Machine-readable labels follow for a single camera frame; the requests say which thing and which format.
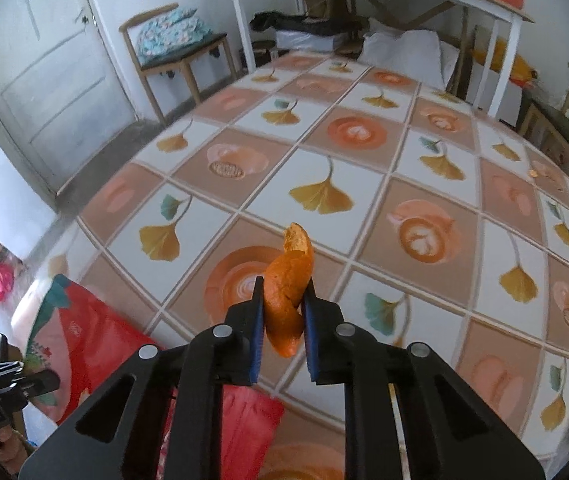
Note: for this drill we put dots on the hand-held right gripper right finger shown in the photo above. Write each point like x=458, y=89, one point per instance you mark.
x=310, y=332

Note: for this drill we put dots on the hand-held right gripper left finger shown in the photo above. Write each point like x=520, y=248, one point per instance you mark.
x=258, y=332

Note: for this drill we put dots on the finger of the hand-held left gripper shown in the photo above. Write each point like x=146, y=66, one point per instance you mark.
x=39, y=384

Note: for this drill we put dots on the orange peel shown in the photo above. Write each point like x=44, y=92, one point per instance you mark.
x=287, y=280

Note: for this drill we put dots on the red floral packaging bag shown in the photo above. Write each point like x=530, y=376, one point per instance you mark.
x=99, y=340

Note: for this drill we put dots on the person's left hand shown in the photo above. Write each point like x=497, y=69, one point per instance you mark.
x=9, y=452

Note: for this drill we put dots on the patterned tablecloth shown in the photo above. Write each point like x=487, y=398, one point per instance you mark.
x=364, y=220

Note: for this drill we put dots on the white pillow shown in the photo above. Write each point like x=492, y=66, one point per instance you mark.
x=404, y=52

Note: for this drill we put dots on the floral cushion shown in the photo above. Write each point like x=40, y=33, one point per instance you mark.
x=169, y=32

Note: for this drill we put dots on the white door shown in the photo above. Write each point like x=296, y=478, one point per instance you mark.
x=49, y=70

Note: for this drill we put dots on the cardboard box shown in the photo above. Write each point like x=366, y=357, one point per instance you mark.
x=322, y=4

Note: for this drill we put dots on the yellow plastic bag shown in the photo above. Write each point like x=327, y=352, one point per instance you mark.
x=504, y=60

